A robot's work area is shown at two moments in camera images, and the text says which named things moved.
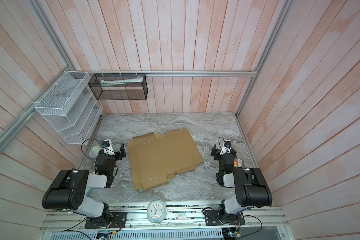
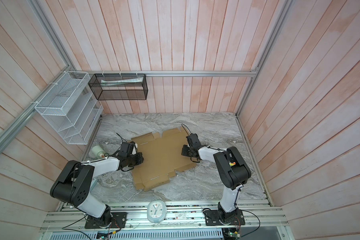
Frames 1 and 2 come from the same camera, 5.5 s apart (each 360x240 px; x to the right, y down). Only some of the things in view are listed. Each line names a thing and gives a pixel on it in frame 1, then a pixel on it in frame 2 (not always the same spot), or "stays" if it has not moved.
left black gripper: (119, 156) -> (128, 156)
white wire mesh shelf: (72, 107) stays
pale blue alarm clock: (156, 211) stays
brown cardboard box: (153, 158) stays
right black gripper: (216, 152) -> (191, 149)
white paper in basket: (106, 83) stays
